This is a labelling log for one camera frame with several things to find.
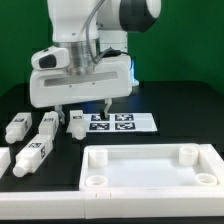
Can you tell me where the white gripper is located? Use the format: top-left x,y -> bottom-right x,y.
30,53 -> 132,125

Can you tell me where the white desk top tray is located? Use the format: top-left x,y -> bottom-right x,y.
79,143 -> 224,191

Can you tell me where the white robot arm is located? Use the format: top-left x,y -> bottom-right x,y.
30,0 -> 162,112

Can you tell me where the white marker sheet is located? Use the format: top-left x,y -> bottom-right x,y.
70,110 -> 157,133

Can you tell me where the white left fence block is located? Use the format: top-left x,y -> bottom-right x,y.
0,147 -> 11,179

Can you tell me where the white front fence bar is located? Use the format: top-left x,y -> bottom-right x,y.
0,190 -> 224,220

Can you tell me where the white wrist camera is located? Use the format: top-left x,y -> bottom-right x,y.
31,46 -> 70,70

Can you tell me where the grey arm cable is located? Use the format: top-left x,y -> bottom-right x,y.
85,0 -> 131,64

